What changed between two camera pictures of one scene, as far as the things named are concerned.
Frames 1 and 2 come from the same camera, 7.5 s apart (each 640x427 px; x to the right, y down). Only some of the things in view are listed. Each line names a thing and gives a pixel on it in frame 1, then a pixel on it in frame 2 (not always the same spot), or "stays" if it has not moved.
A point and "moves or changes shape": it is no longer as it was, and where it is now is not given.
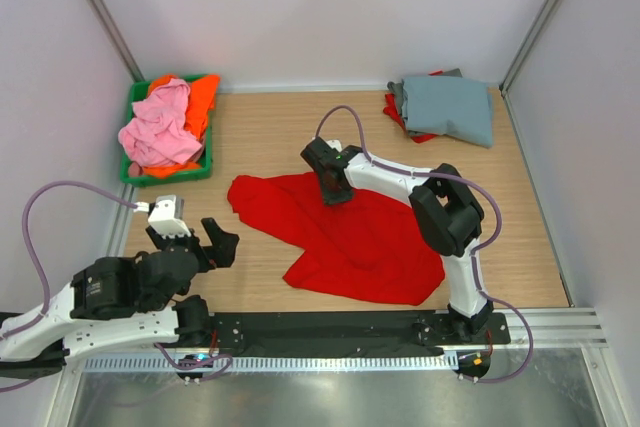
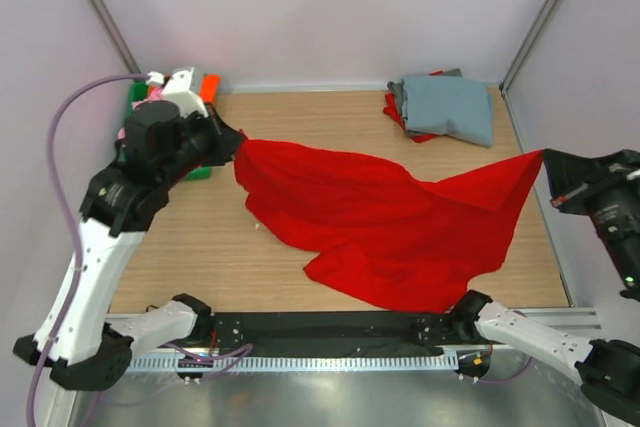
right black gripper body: [336, 196] -> [610, 198]
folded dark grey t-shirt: [399, 90] stays
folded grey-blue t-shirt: [453, 106] stays
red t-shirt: [368, 247] moves or changes shape
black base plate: [329, 334] stays
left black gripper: [221, 254] -> [225, 140]
